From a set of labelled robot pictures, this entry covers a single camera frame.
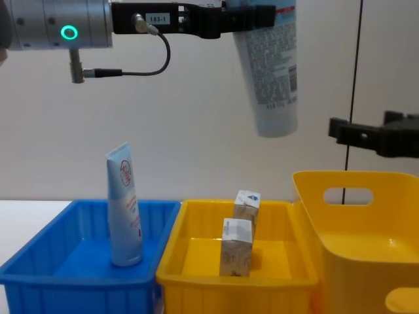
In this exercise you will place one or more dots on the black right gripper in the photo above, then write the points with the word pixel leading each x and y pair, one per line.
pixel 401 139

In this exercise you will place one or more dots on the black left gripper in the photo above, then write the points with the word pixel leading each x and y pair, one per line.
pixel 190 19

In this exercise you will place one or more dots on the white tube with grey print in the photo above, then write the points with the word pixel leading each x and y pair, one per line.
pixel 271 75

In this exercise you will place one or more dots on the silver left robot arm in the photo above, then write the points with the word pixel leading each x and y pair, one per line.
pixel 39 26

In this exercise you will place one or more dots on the small white printed carton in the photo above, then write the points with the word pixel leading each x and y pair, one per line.
pixel 246 206
pixel 236 252

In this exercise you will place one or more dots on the shallow yellow plastic bin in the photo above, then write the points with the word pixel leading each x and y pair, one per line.
pixel 235 294

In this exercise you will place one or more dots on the pale blue tube, red print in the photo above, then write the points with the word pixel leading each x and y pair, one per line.
pixel 126 222

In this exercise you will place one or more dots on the blue plastic bin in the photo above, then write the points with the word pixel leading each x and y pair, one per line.
pixel 82 288

